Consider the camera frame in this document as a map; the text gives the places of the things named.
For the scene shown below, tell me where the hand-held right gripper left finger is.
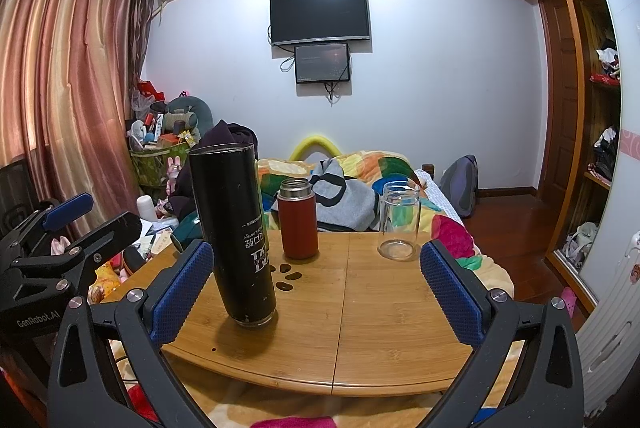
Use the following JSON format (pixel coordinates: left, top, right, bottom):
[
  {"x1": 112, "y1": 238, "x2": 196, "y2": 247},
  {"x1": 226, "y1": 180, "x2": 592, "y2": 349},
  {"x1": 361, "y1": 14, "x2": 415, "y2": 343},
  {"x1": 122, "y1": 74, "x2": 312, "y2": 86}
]
[{"x1": 47, "y1": 239, "x2": 217, "y2": 428}]

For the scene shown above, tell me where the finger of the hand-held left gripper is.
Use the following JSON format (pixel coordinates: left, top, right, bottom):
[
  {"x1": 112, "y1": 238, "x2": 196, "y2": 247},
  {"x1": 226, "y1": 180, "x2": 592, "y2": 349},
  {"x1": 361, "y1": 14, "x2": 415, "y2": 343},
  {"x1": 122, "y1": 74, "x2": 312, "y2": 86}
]
[
  {"x1": 39, "y1": 192, "x2": 95, "y2": 232},
  {"x1": 64, "y1": 212, "x2": 144, "y2": 281}
]

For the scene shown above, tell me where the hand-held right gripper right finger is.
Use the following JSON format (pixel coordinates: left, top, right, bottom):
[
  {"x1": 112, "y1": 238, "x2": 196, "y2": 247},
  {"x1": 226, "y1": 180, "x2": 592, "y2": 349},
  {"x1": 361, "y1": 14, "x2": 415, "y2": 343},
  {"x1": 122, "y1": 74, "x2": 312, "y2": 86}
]
[{"x1": 419, "y1": 238, "x2": 584, "y2": 428}]

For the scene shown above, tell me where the clear glass cup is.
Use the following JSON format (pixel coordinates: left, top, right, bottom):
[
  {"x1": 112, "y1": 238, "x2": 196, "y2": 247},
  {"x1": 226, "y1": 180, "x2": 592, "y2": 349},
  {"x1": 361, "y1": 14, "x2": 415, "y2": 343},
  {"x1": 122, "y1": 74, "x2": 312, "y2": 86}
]
[{"x1": 377, "y1": 181, "x2": 422, "y2": 262}]

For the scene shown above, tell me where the tall black cup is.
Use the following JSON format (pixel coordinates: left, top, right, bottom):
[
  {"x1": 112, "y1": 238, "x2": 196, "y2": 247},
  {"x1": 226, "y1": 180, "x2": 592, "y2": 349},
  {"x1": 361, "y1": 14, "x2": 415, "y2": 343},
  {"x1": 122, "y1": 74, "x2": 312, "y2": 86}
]
[{"x1": 187, "y1": 142, "x2": 279, "y2": 328}]

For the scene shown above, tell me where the black mesh chair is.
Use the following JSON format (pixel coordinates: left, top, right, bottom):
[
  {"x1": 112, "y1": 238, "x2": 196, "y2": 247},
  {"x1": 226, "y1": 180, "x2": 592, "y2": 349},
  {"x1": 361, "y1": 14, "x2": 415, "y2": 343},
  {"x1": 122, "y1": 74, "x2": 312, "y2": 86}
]
[{"x1": 0, "y1": 158, "x2": 42, "y2": 235}]

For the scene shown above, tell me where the bamboo folding table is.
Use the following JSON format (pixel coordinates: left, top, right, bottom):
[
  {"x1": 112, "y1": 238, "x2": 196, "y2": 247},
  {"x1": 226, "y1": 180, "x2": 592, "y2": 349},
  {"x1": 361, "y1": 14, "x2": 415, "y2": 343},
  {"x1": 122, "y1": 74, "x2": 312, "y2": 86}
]
[{"x1": 90, "y1": 150, "x2": 517, "y2": 428}]

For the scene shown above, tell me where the green storage basket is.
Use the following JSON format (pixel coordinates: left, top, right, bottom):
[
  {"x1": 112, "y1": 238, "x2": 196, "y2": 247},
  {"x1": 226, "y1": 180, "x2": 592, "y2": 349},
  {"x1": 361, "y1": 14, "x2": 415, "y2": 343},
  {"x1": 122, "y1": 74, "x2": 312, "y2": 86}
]
[{"x1": 130, "y1": 147, "x2": 192, "y2": 200}]

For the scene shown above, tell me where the pink rabbit toy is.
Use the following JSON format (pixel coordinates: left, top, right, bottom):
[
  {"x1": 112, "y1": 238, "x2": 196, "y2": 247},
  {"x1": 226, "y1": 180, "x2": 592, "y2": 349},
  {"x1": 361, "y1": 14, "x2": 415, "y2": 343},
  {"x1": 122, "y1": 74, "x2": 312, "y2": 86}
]
[{"x1": 167, "y1": 155, "x2": 187, "y2": 190}]

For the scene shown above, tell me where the grey backpack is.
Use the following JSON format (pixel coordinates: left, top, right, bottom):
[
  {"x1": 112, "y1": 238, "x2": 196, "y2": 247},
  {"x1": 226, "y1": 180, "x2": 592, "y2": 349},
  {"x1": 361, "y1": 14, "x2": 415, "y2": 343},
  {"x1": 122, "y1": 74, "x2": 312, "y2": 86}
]
[{"x1": 439, "y1": 154, "x2": 480, "y2": 219}]

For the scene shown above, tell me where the red thermos bottle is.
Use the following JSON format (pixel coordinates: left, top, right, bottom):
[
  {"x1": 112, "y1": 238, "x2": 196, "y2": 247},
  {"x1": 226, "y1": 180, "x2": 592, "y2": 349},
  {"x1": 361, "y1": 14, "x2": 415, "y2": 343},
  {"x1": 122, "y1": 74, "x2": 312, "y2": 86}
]
[{"x1": 276, "y1": 178, "x2": 321, "y2": 261}]

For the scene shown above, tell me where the grey green plush toy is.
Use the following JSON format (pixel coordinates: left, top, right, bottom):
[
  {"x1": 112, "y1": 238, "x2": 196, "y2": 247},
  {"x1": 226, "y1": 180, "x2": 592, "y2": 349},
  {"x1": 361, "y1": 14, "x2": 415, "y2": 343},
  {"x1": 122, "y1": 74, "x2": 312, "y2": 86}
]
[{"x1": 163, "y1": 96, "x2": 217, "y2": 138}]

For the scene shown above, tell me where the grey handbag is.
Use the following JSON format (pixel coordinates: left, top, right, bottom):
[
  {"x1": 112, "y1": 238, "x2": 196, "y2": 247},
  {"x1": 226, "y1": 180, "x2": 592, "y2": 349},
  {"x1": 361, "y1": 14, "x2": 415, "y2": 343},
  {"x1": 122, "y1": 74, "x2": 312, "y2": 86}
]
[{"x1": 562, "y1": 221, "x2": 599, "y2": 270}]

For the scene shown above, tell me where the pink brown curtain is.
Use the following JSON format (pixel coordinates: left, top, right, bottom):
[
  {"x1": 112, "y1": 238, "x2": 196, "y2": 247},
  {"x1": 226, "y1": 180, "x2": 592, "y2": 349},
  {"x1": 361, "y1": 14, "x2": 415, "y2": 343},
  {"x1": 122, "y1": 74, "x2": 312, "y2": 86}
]
[{"x1": 0, "y1": 0, "x2": 157, "y2": 229}]

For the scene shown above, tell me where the red bag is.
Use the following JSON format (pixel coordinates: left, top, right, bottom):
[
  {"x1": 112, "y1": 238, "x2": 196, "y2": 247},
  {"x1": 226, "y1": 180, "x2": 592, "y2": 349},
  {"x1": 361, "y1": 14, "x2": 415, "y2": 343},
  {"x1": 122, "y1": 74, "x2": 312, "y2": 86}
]
[{"x1": 137, "y1": 80, "x2": 166, "y2": 103}]

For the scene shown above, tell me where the grey hooded sweater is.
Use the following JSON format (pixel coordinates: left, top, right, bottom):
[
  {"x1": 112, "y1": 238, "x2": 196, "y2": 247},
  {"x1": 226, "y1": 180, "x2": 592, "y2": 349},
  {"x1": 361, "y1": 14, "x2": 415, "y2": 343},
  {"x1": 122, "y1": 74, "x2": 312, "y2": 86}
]
[{"x1": 271, "y1": 156, "x2": 385, "y2": 234}]

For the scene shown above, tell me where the dark purple clothing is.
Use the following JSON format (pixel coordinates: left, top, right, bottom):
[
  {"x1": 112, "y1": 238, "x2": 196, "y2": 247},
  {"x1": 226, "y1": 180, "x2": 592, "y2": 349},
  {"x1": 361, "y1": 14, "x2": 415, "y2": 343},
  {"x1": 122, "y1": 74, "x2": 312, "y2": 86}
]
[{"x1": 167, "y1": 119, "x2": 262, "y2": 220}]

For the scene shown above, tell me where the yellow foam tube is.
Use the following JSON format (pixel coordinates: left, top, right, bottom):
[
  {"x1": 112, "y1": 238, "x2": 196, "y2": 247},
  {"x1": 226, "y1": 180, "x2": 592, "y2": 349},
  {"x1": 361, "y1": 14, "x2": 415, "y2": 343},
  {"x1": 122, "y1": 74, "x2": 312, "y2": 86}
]
[{"x1": 291, "y1": 135, "x2": 347, "y2": 162}]

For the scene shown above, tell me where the brown wooden door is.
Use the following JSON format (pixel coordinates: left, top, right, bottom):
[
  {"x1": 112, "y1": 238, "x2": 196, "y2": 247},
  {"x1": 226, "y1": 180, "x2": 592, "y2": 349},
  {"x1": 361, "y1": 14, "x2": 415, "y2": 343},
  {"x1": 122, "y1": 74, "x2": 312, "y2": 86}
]
[{"x1": 536, "y1": 0, "x2": 577, "y2": 205}]

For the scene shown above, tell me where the wooden wardrobe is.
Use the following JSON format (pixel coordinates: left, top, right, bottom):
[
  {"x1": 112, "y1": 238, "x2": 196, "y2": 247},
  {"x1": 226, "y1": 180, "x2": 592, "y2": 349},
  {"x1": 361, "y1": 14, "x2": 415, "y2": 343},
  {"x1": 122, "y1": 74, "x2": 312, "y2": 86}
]
[{"x1": 542, "y1": 0, "x2": 640, "y2": 315}]

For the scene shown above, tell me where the small black wall monitor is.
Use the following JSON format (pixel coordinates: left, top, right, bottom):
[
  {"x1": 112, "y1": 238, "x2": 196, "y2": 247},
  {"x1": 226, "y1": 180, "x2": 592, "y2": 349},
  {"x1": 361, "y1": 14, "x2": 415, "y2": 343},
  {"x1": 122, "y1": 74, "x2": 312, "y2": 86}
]
[{"x1": 293, "y1": 42, "x2": 351, "y2": 85}]

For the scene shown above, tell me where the black wall television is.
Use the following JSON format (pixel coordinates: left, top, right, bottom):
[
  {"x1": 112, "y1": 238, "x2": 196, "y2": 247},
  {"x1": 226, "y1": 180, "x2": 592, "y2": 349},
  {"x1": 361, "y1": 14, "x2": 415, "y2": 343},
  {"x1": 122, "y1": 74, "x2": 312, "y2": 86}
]
[{"x1": 269, "y1": 0, "x2": 372, "y2": 47}]

